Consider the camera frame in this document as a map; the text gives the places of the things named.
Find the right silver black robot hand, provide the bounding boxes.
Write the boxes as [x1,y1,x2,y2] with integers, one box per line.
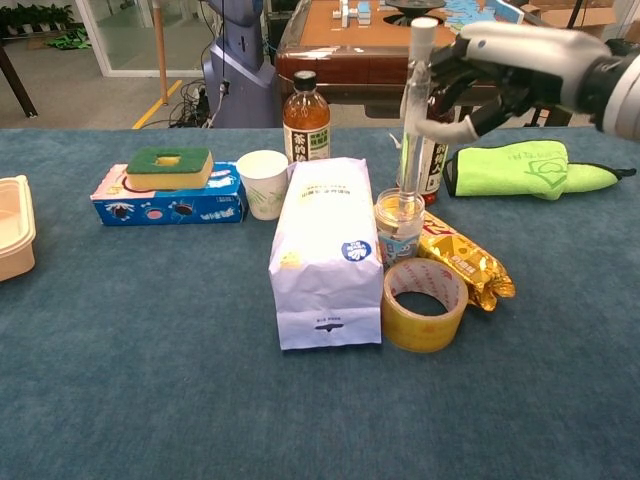
[414,19,615,144]

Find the clear plastic tube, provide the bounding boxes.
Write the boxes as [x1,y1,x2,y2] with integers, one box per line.
[399,17,440,236]

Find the cardboard box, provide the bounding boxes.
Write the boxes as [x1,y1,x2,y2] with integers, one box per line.
[528,0,619,32]

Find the green microfiber cloth black trim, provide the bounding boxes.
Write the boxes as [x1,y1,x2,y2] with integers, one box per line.
[443,139,638,202]

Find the dark tea bottle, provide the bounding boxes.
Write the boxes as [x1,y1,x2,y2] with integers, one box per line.
[397,84,457,207]

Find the brown mahjong table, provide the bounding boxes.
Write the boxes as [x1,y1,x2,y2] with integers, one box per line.
[273,0,576,122]

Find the white blue mahjong tile block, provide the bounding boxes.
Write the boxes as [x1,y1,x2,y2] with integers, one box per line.
[331,0,374,26]

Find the gold foil snack packet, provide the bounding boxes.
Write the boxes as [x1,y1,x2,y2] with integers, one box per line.
[417,211,517,313]

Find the amber tea bottle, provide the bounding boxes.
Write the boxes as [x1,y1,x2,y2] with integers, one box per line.
[282,70,332,166]

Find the small clear plastic jar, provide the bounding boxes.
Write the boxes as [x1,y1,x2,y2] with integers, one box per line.
[374,188,427,274]

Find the white paper bag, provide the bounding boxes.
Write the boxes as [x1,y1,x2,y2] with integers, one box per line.
[268,156,384,351]

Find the yellow packing tape roll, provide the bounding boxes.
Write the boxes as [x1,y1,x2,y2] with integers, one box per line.
[382,258,470,354]

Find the white paper cup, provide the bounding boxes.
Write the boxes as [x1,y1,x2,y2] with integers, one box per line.
[236,150,290,222]

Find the wooden pole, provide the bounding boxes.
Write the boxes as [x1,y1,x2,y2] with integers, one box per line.
[151,0,170,106]

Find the green yellow sponge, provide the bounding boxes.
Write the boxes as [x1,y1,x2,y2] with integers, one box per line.
[125,146,215,192]

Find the blue tissue box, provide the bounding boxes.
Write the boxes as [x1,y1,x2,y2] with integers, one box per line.
[90,160,250,228]

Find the green potted plants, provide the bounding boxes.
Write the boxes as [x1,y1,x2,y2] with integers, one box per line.
[0,2,76,37]

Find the blue table mat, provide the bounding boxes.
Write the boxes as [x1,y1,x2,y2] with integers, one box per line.
[0,127,640,480]

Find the beige plastic food container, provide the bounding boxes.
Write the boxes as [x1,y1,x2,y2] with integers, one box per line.
[0,174,38,283]

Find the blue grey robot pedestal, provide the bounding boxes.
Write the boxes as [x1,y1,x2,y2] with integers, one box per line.
[201,0,282,129]

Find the black cable bundle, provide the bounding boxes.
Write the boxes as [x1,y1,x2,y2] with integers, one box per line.
[168,82,211,129]

